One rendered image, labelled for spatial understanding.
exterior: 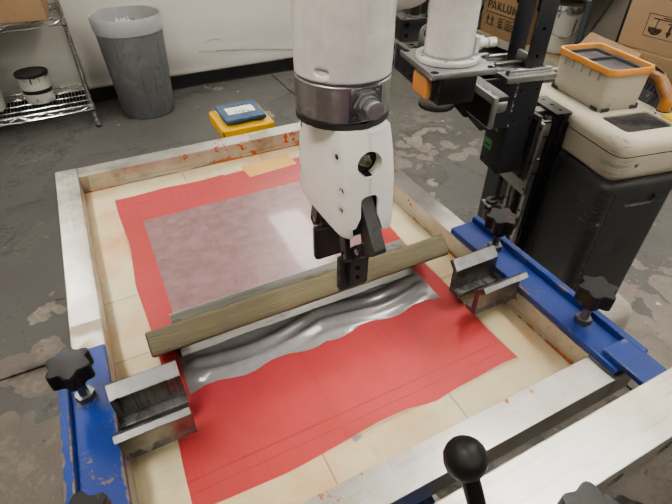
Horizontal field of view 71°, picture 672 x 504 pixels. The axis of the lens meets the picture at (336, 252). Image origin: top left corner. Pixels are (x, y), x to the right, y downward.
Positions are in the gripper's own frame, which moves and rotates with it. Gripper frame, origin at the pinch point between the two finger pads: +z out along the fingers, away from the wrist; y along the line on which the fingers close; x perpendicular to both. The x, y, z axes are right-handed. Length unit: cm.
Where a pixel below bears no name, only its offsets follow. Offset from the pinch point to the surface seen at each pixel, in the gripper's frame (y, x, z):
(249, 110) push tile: 76, -15, 15
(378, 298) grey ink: 7.7, -10.4, 17.2
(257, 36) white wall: 368, -115, 76
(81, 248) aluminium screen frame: 34.4, 25.8, 14.3
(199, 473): -5.3, 18.7, 18.2
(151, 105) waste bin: 318, -15, 99
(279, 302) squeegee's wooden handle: 6.9, 4.5, 10.7
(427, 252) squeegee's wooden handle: 6.7, -17.1, 10.5
